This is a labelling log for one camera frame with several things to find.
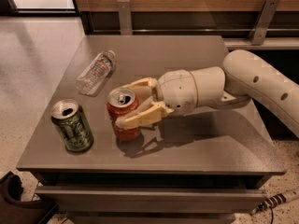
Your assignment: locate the right metal bracket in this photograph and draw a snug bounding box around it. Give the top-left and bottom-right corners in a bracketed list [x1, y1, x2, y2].
[248, 0, 280, 46]

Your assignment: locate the green soda can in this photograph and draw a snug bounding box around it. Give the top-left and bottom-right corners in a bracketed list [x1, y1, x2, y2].
[50, 99, 93, 152]

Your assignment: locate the clear plastic water bottle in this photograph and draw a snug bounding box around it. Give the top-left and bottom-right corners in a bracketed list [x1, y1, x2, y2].
[76, 50, 116, 96]

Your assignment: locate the left metal bracket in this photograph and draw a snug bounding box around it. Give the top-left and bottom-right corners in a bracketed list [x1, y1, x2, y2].
[117, 0, 133, 35]

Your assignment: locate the red coke can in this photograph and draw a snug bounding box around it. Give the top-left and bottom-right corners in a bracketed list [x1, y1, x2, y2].
[107, 88, 140, 141]

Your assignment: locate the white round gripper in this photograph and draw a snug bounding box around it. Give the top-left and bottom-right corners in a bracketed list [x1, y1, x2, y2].
[115, 70, 197, 130]

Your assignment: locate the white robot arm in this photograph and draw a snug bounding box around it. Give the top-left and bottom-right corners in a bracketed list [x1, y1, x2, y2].
[116, 49, 299, 136]

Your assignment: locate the striped cable on floor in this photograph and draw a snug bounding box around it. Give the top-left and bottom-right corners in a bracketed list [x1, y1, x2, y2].
[250, 188, 299, 217]

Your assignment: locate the grey side shelf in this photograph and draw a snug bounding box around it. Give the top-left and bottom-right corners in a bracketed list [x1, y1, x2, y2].
[223, 37, 299, 50]

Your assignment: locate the dark chair corner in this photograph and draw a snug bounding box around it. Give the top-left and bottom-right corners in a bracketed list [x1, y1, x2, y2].
[0, 172, 58, 224]

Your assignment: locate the metal bracket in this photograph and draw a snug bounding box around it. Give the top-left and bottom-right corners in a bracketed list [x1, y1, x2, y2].
[117, 0, 133, 35]
[248, 0, 280, 46]

